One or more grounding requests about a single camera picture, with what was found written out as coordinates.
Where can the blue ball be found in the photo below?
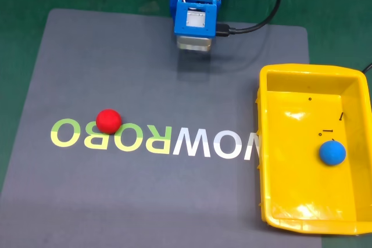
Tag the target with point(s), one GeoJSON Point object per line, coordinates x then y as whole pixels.
{"type": "Point", "coordinates": [332, 153]}

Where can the red ball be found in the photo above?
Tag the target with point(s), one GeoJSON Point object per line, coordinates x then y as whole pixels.
{"type": "Point", "coordinates": [108, 121]}

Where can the yellow plastic bin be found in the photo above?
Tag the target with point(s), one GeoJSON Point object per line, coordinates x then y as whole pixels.
{"type": "Point", "coordinates": [290, 172]}

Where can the grey mat with lettering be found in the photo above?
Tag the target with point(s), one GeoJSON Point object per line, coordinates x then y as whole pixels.
{"type": "Point", "coordinates": [130, 85]}

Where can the blue camera mount frame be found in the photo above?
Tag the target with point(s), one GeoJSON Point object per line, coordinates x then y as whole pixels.
{"type": "Point", "coordinates": [180, 18]}

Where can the silver camera box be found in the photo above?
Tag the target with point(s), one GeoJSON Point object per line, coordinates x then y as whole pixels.
{"type": "Point", "coordinates": [194, 43]}

